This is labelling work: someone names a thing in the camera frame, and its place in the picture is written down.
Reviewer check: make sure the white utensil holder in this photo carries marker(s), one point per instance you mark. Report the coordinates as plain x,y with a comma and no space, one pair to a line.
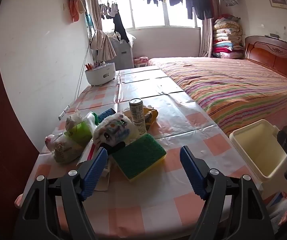
101,75

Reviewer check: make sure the bundle of utensils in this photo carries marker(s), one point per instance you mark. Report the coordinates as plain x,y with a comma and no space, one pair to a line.
89,66

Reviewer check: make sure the yellow snack wrapper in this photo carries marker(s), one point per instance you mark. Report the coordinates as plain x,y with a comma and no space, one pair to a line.
151,116

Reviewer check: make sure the pink checked tablecloth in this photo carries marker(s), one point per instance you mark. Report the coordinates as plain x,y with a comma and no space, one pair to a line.
173,120

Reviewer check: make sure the pink box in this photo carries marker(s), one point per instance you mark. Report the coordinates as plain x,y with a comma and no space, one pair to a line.
140,61

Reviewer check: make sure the slim drink can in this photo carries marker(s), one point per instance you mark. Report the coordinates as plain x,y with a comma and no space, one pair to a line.
137,115

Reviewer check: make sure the green and yellow sponge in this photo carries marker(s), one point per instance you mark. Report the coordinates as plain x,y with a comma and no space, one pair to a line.
138,155

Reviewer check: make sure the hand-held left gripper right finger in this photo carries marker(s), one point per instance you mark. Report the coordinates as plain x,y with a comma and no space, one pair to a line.
193,177

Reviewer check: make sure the teal hanging bag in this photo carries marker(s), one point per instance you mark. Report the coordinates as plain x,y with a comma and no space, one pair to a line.
88,22

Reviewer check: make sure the window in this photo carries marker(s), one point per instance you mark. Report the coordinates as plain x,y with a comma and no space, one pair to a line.
148,12

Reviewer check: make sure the dark red door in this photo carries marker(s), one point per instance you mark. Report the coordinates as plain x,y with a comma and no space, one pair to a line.
3,130

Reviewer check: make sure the orange hanging cloth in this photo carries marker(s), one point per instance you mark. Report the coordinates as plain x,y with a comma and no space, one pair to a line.
74,7

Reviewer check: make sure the straight beige curtain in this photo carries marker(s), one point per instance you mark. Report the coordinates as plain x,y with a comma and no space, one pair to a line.
206,40

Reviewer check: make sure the clear crumpled plastic bag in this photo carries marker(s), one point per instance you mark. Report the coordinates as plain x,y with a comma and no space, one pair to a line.
63,152

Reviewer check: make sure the cream plastic trash bin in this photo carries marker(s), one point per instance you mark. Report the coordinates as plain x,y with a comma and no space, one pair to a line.
256,150

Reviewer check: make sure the bed with striped sheet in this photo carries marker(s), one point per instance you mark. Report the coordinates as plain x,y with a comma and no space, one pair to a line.
233,90

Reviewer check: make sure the blue packet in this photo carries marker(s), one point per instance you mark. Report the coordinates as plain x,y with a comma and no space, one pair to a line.
107,113

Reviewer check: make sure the wooden headboard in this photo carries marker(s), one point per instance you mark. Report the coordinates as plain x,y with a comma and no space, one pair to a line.
271,55

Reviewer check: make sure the green packet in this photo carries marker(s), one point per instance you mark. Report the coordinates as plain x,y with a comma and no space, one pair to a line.
79,132

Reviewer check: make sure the black hanging garment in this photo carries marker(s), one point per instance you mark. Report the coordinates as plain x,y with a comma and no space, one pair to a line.
119,27

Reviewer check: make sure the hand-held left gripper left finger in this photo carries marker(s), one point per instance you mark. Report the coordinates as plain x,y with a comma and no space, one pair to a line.
96,172

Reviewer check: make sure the row of hanging clothes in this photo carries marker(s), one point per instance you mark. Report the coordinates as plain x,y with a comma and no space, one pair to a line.
198,0

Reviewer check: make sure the stack of folded blankets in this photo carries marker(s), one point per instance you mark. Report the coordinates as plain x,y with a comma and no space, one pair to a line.
227,40

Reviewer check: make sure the grey standing appliance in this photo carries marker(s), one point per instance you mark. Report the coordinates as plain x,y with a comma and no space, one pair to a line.
123,55

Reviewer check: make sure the hanging sock rack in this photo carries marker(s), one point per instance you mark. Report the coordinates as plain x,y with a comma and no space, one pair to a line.
108,10

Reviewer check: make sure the white plush toy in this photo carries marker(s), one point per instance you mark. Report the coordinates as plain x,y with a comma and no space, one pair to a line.
113,130

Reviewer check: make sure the tied beige curtain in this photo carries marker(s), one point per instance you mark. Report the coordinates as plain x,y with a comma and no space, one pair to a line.
101,42

